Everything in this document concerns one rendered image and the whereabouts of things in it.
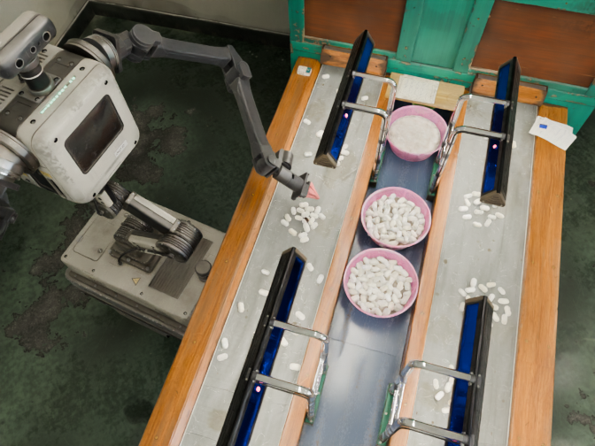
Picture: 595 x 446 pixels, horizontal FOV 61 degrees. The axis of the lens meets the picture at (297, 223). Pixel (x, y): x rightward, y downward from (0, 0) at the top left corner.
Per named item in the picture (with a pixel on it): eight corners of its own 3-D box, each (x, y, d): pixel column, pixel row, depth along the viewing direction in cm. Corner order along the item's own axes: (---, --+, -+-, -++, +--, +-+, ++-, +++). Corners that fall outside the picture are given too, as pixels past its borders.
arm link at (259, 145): (221, 76, 192) (236, 59, 185) (233, 79, 196) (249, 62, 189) (253, 178, 182) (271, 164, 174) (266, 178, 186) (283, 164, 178)
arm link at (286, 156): (253, 171, 182) (267, 160, 176) (259, 149, 189) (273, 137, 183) (280, 188, 188) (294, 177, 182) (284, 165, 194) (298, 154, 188)
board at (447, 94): (384, 97, 223) (384, 96, 222) (390, 73, 230) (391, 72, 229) (459, 112, 218) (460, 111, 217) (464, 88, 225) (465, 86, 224)
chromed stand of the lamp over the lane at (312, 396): (258, 409, 169) (243, 381, 130) (276, 352, 178) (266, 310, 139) (312, 426, 166) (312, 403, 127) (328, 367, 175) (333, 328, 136)
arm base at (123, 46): (97, 65, 160) (91, 28, 152) (114, 57, 166) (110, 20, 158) (119, 74, 158) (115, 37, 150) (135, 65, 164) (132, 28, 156)
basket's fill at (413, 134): (382, 156, 218) (383, 148, 213) (392, 118, 228) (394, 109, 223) (434, 167, 214) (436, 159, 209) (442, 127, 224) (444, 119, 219)
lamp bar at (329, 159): (312, 165, 173) (312, 151, 166) (354, 42, 201) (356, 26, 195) (336, 170, 171) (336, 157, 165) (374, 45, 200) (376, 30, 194)
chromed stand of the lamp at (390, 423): (375, 445, 163) (396, 428, 124) (388, 384, 172) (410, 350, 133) (434, 464, 160) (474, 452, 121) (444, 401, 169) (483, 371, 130)
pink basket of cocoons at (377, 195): (364, 260, 195) (367, 249, 186) (354, 202, 208) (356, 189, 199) (432, 255, 195) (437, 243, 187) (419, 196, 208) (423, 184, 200)
